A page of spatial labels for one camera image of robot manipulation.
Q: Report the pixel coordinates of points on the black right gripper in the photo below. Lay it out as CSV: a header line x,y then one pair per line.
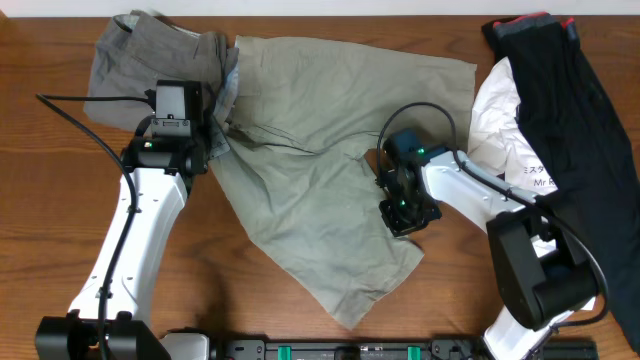
x,y
399,227

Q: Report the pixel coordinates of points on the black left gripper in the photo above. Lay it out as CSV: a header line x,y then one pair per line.
x,y
203,123

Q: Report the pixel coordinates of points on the olive green shorts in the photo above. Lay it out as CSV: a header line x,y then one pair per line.
x,y
306,113

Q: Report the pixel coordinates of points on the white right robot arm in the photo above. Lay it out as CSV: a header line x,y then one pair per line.
x,y
544,272

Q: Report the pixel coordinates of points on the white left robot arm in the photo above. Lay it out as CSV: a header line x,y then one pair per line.
x,y
110,317

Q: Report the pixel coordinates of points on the grey folded shorts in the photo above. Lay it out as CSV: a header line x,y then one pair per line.
x,y
136,50

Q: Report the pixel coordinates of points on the white printed t-shirt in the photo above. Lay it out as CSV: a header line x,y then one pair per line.
x,y
495,142

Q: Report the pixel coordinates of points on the black garment with red trim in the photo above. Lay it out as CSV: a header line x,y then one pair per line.
x,y
568,119

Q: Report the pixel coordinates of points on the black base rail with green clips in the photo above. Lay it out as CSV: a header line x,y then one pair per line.
x,y
400,350

